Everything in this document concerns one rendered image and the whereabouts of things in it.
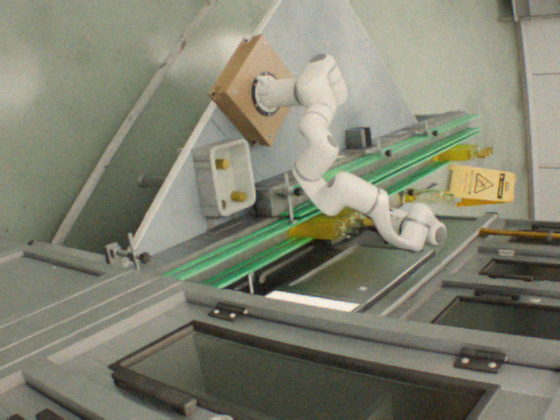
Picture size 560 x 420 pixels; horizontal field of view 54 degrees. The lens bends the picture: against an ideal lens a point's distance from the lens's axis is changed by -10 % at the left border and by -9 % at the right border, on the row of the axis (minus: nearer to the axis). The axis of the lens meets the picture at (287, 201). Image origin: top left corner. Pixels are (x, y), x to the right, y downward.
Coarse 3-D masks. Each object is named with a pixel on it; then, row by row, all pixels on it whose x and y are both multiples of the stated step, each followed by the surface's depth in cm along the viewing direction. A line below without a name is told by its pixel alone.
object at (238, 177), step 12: (228, 144) 193; (240, 144) 200; (216, 156) 199; (228, 156) 203; (240, 156) 202; (228, 168) 204; (240, 168) 203; (216, 180) 189; (228, 180) 204; (240, 180) 205; (252, 180) 202; (216, 192) 190; (228, 192) 204; (252, 192) 203; (228, 204) 202; (240, 204) 201; (252, 204) 203
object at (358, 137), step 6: (348, 132) 259; (354, 132) 257; (360, 132) 255; (366, 132) 258; (348, 138) 259; (354, 138) 258; (360, 138) 256; (366, 138) 258; (348, 144) 260; (354, 144) 258; (360, 144) 256; (366, 144) 259
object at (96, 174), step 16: (208, 0) 271; (192, 32) 262; (176, 48) 256; (160, 80) 249; (144, 96) 244; (128, 128) 238; (112, 144) 233; (96, 176) 227; (80, 192) 224; (80, 208) 222; (64, 224) 217; (32, 240) 225; (64, 240) 216; (80, 256) 198; (96, 256) 192
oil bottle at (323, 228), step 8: (304, 224) 207; (312, 224) 205; (320, 224) 203; (328, 224) 201; (336, 224) 200; (344, 224) 201; (296, 232) 210; (304, 232) 208; (312, 232) 206; (320, 232) 204; (328, 232) 202; (336, 232) 200
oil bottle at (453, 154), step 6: (450, 150) 295; (456, 150) 293; (462, 150) 291; (468, 150) 289; (438, 156) 300; (444, 156) 298; (450, 156) 296; (456, 156) 293; (462, 156) 291; (468, 156) 289; (474, 156) 289; (480, 156) 286; (486, 156) 286
